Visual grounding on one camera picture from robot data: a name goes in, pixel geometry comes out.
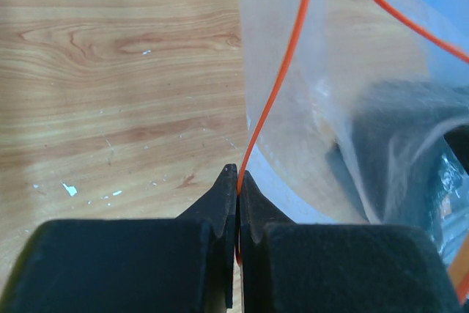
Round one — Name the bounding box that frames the dark navy cloth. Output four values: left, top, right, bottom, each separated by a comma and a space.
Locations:
336, 81, 468, 251

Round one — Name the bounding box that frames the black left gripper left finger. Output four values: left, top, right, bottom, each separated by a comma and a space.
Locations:
1, 164, 237, 312

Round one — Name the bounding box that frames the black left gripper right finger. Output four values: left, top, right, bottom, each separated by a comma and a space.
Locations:
238, 174, 462, 312

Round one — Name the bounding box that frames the clear zip top bag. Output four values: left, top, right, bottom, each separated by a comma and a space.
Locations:
238, 0, 468, 312

